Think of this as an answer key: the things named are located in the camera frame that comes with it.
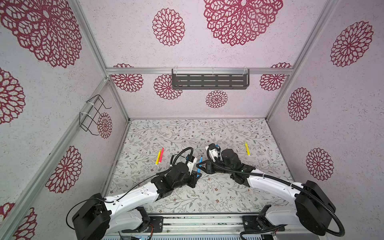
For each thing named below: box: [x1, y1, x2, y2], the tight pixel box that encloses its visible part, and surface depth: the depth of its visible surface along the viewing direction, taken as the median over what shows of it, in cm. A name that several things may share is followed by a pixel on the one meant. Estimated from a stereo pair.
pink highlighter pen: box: [158, 147, 165, 163], surface depth 102 cm
